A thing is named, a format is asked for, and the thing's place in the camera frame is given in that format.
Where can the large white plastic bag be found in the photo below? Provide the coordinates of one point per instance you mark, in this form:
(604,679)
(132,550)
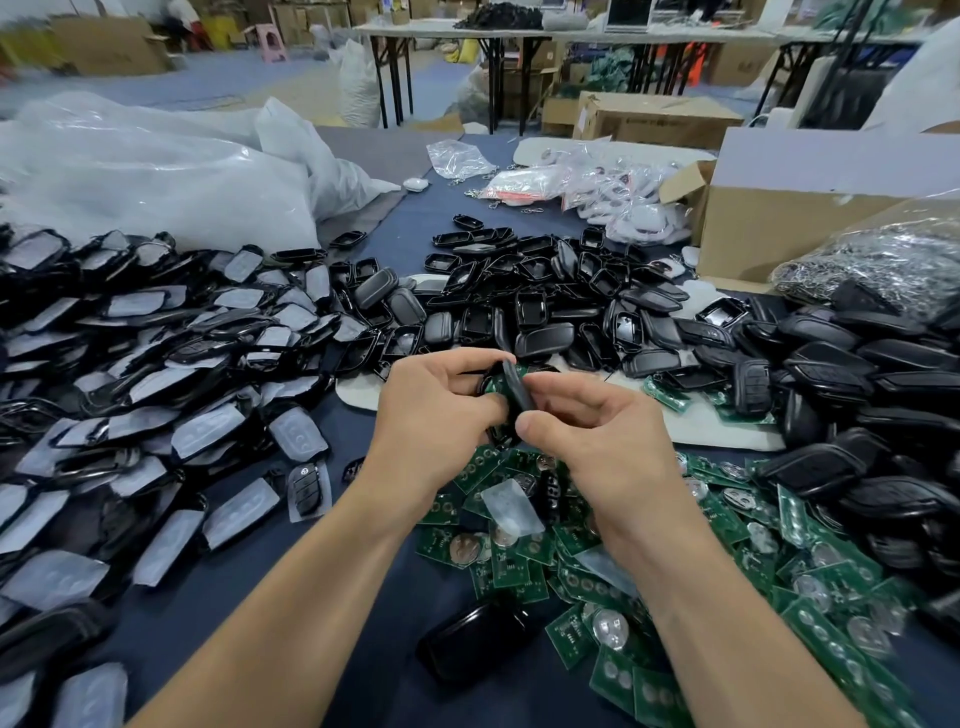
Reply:
(143,180)

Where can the small crumpled clear plastic bag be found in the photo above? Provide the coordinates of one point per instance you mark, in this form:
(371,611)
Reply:
(461,161)

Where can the person's right forearm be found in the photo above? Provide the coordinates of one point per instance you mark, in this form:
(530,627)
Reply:
(743,645)

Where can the small white object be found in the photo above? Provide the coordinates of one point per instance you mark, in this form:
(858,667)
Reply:
(416,185)

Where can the open laptop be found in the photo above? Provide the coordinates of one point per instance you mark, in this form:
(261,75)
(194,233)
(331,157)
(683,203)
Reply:
(632,11)

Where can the pile of shells with pads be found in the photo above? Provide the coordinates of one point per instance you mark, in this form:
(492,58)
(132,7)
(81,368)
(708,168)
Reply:
(143,398)

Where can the white sack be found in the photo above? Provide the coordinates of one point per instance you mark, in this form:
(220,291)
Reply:
(357,83)

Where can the clear bag of metal parts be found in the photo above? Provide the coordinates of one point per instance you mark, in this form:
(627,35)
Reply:
(893,263)

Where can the pile of green circuit boards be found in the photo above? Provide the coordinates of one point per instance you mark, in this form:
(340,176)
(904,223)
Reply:
(780,585)

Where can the person's right hand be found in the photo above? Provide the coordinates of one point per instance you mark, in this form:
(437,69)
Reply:
(615,458)

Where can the small black button strip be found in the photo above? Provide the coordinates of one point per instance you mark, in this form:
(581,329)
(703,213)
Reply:
(353,471)

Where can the heap of black parts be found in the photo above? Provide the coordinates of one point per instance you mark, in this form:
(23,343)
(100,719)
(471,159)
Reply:
(500,17)

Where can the long white table top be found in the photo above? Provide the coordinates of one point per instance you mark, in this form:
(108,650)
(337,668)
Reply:
(720,32)

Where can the pink plastic stool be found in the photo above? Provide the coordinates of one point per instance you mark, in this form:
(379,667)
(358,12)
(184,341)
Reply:
(269,42)

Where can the person's left hand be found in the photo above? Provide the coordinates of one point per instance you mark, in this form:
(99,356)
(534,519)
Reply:
(428,435)

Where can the clear bag with red label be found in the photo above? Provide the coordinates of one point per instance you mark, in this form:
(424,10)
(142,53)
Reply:
(518,186)

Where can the brown cardboard box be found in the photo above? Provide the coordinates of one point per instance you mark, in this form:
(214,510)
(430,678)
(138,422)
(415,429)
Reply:
(660,123)

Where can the small green circuit board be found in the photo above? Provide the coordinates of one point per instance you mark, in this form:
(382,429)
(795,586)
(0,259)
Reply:
(492,384)

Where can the pile of assembled black fobs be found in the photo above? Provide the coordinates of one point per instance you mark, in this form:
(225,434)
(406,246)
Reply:
(870,413)

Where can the clear plastic film piece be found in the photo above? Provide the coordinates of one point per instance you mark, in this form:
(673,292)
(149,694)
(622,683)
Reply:
(510,507)

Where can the heap of clear parts bags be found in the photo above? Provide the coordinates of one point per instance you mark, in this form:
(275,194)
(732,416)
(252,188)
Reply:
(627,198)

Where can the black metal table frame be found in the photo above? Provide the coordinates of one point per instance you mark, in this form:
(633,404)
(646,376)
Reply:
(390,75)

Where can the large open cardboard box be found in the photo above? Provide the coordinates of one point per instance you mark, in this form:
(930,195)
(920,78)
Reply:
(788,233)

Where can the person's left forearm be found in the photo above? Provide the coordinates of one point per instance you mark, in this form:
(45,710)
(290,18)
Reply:
(270,630)

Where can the tan cardboard box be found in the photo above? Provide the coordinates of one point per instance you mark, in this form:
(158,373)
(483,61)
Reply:
(105,45)

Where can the pile of black shell halves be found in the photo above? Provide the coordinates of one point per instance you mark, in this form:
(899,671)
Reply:
(555,293)

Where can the lone glossy black shell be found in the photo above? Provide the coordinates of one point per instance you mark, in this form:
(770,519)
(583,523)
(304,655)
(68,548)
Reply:
(473,642)

